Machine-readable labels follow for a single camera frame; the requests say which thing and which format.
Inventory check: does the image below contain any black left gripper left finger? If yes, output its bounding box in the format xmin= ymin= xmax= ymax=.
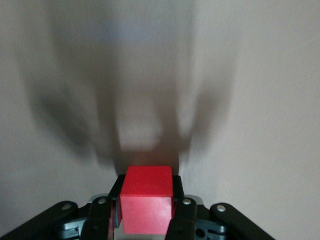
xmin=0 ymin=174 xmax=127 ymax=240

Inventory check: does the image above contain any small red cube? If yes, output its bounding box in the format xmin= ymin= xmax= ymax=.
xmin=119 ymin=165 xmax=175 ymax=236

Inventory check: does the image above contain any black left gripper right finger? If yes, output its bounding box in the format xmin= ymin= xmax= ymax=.
xmin=164 ymin=174 xmax=278 ymax=240

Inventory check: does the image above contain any brown table mat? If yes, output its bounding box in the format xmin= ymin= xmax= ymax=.
xmin=0 ymin=0 xmax=320 ymax=240

